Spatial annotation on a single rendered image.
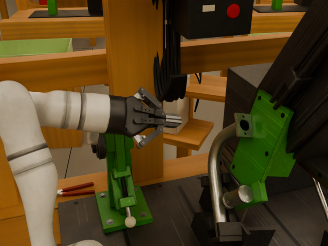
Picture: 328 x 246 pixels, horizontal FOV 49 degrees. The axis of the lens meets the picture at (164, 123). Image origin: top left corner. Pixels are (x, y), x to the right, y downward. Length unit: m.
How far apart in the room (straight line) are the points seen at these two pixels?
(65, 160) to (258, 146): 2.26
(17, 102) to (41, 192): 0.15
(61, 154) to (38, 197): 2.36
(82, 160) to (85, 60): 1.91
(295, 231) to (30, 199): 0.66
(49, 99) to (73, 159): 2.26
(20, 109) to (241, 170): 0.49
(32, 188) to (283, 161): 0.50
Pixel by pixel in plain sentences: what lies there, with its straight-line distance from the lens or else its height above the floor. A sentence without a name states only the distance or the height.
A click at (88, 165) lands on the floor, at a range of 2.83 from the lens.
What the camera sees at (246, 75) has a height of 1.24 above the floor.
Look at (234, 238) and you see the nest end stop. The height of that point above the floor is 0.97.
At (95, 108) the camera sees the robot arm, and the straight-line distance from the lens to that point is 0.67.
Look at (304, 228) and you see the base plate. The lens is 1.04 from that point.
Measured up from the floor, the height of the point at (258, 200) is 1.08.
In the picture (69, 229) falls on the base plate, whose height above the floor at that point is 0.90.
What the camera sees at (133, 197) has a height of 1.00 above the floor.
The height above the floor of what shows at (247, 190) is 1.09.
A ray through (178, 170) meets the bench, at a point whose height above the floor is 0.88.
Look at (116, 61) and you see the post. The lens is 0.96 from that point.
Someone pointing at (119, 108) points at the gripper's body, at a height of 1.29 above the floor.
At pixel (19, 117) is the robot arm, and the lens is 0.64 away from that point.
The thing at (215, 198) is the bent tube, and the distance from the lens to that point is 0.89.
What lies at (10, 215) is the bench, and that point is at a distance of 1.13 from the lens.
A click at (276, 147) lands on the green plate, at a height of 1.19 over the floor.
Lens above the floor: 1.58
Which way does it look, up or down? 28 degrees down
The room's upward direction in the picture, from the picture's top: straight up
